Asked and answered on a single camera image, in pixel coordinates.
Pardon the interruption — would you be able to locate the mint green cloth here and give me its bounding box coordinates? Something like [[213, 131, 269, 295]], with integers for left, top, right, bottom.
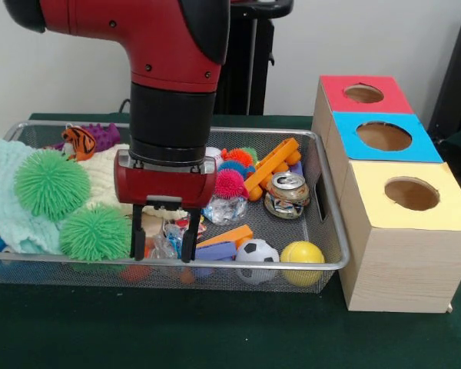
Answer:
[[0, 138, 65, 254]]

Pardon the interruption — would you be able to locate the orange toy building block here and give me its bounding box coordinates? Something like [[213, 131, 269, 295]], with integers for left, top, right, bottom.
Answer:
[[194, 224, 254, 249]]

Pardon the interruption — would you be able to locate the yellow foam ball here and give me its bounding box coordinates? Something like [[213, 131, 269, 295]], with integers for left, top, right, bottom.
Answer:
[[279, 241, 326, 288]]

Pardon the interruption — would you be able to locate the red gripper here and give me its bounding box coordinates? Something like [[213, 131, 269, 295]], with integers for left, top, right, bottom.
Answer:
[[113, 149, 218, 264]]

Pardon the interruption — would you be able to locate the silver mesh bin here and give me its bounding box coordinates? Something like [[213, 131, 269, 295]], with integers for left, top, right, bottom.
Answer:
[[0, 121, 350, 295]]

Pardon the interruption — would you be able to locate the small soccer ball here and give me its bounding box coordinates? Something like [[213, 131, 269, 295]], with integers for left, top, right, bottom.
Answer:
[[234, 238, 280, 284]]

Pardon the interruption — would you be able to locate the crushed printed can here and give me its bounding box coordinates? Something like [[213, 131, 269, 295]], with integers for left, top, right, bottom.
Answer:
[[264, 171, 311, 220]]

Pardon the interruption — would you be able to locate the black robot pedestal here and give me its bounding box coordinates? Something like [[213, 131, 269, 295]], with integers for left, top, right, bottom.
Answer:
[[214, 0, 295, 115]]

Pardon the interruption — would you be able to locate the clear packet with blue toys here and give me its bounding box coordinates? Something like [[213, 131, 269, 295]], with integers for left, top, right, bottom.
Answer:
[[149, 224, 189, 261]]

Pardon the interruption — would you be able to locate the tiger plush keychain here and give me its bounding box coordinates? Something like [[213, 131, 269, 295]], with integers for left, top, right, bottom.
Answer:
[[60, 126, 97, 161]]

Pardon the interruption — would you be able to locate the cream cloth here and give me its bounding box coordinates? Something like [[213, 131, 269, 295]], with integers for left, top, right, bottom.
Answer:
[[76, 144, 189, 220]]

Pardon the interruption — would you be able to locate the green spiky rubber ball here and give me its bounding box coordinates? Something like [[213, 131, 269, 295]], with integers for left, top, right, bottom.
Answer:
[[59, 203, 136, 263], [13, 148, 92, 222]]

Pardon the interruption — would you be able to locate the multicolour spiky rubber toy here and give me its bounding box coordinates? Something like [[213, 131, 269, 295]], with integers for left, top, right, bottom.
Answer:
[[214, 147, 259, 200]]

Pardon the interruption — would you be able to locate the wooden box with three holes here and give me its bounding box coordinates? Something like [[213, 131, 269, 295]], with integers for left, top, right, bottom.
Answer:
[[311, 75, 461, 313]]

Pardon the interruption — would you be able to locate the long orange toy piece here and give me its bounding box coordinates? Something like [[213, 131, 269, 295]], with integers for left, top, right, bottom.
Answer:
[[242, 137, 303, 201]]

